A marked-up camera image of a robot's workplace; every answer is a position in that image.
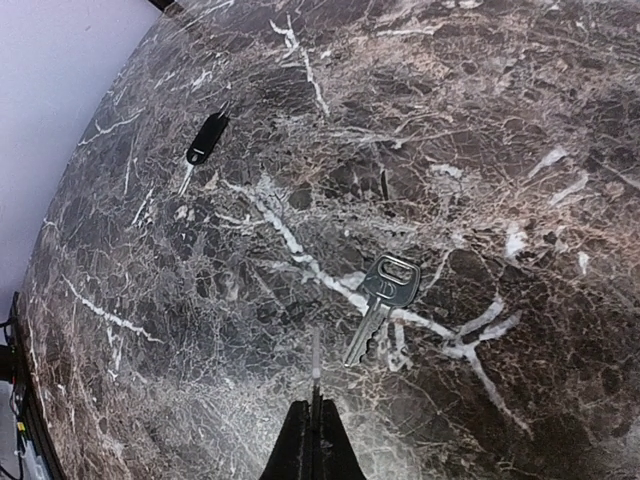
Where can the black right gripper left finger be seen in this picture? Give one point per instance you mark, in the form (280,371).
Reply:
(291,457)

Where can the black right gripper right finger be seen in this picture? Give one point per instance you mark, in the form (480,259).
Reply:
(334,455)

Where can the silver key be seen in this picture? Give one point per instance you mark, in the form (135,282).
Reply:
(186,179)
(390,282)

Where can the black key tag with ring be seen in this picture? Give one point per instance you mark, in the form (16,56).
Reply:
(208,136)

